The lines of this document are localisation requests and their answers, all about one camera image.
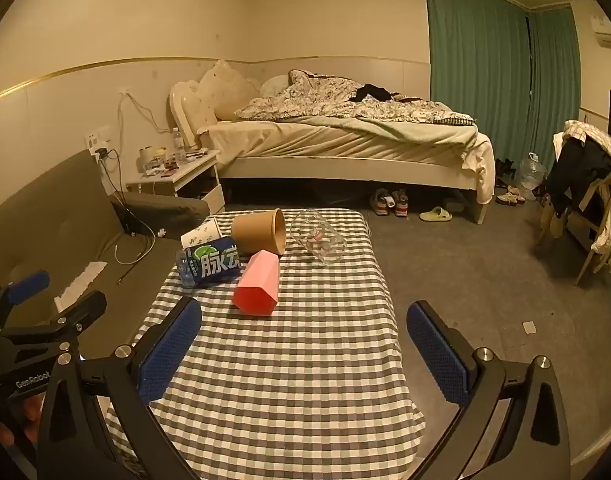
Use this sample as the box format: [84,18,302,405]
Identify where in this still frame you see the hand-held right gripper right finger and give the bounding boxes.
[406,300,572,480]

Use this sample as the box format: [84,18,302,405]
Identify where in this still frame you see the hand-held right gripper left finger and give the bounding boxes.
[36,296,206,480]

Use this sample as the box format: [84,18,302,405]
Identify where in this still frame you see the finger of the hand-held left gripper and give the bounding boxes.
[0,270,51,322]
[0,290,109,357]

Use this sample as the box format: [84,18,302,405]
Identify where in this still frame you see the pink faceted cup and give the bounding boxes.
[232,249,282,317]

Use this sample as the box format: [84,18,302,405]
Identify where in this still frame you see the white patterned paper cup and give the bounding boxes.
[180,217,226,250]

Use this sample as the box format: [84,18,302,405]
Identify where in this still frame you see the brown paper cup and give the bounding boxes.
[231,208,287,257]

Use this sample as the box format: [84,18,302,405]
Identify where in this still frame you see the clear glass cup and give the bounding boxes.
[290,208,347,267]

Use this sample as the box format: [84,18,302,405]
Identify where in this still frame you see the person's left hand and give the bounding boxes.
[0,394,45,442]

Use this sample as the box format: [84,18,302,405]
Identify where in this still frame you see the white paper sheet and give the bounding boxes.
[54,261,109,312]

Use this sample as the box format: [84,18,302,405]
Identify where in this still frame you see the grey sofa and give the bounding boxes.
[0,149,212,361]

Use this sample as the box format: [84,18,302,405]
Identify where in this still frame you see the blue drink bottle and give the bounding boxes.
[176,235,243,289]

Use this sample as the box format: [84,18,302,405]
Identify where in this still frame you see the dark grey sofa cushion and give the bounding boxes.
[110,192,211,237]

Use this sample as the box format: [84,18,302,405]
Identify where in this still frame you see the checkered cloth table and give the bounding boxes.
[104,208,427,480]

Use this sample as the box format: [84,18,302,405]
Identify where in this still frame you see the green slipper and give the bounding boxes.
[418,205,453,223]

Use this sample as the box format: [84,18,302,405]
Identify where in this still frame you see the grey sneaker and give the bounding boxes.
[391,188,411,218]
[369,188,393,217]

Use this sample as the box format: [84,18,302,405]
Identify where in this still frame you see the white nightstand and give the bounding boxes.
[125,149,226,215]

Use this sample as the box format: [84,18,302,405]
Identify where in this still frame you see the beige shoes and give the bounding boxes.
[495,185,527,207]

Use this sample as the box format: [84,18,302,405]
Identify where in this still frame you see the wooden chair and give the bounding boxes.
[537,170,611,287]

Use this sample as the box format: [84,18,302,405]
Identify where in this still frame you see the clear plastic water jug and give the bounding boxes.
[513,152,548,197]

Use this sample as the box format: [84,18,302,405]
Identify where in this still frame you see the white bed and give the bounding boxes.
[168,79,497,226]

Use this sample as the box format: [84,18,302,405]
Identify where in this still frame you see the beige bed sheet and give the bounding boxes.
[198,114,497,207]

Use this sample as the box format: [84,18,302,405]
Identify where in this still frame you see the pile of clothes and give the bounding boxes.
[544,119,611,222]

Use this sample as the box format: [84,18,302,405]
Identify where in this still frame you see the large cream pillow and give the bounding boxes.
[198,58,261,122]

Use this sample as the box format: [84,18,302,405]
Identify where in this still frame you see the black garment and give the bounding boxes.
[352,83,402,103]

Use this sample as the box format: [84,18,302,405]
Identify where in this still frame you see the patterned quilt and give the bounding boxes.
[234,70,477,127]

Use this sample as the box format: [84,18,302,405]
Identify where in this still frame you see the green curtain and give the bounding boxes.
[527,4,582,133]
[424,0,532,132]

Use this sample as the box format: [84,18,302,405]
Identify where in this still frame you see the white air conditioner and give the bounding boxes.
[589,13,611,52]

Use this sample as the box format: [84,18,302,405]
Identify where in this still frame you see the black cable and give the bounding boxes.
[98,149,157,267]

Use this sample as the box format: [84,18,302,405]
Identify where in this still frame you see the white wall outlet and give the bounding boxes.
[84,126,112,155]

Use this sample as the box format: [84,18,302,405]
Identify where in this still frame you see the white cable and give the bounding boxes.
[116,89,175,136]

